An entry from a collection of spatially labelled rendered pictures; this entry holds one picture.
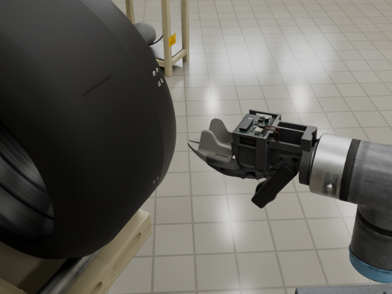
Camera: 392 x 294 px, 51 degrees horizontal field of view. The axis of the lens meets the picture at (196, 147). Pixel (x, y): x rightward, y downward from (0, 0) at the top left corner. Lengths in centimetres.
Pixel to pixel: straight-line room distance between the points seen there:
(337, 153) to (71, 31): 43
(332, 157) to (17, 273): 81
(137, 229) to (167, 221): 116
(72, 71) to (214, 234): 163
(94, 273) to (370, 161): 65
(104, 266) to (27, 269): 21
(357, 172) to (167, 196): 183
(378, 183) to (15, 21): 54
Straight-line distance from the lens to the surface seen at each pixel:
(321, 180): 59
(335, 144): 59
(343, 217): 236
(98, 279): 98
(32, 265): 112
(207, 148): 66
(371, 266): 68
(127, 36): 73
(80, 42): 67
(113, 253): 101
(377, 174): 58
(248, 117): 64
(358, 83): 358
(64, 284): 93
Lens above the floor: 166
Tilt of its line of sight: 39 degrees down
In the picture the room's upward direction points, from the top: straight up
